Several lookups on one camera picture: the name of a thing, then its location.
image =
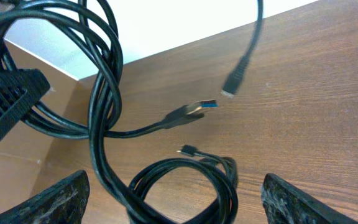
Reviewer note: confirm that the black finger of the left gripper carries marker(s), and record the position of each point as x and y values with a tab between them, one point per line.
19	92

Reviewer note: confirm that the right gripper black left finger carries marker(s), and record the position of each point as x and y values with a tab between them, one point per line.
63	202

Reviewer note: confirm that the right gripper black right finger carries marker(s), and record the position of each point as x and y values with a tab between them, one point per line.
285	203

